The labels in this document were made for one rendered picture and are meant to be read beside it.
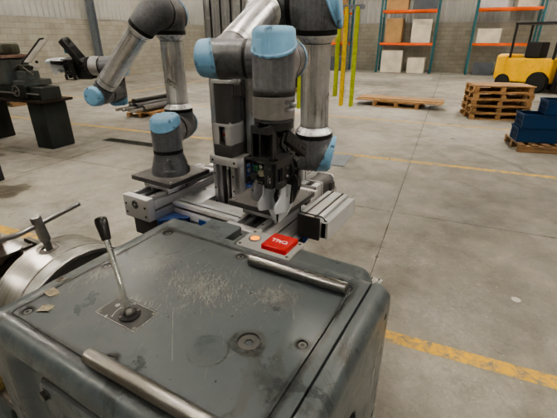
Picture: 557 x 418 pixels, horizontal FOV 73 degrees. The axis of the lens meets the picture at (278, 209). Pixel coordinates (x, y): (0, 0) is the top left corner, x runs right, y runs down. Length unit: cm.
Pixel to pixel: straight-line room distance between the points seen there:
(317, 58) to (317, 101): 12
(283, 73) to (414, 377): 194
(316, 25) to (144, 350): 87
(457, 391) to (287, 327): 180
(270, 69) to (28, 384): 67
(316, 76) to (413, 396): 168
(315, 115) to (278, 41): 53
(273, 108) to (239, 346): 39
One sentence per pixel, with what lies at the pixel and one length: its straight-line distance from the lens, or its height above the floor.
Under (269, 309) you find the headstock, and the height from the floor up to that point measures 126.
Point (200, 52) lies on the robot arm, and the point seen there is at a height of 164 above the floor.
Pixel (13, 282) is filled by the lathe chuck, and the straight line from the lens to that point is 97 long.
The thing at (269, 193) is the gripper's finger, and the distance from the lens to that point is 76.
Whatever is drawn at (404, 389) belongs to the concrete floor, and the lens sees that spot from 226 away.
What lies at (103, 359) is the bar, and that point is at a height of 128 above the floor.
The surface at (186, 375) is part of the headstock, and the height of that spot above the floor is 126.
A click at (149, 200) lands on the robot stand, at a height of 111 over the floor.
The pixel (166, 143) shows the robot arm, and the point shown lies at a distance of 152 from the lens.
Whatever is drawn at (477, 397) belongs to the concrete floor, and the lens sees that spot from 236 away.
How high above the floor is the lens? 166
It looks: 25 degrees down
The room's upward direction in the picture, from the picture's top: straight up
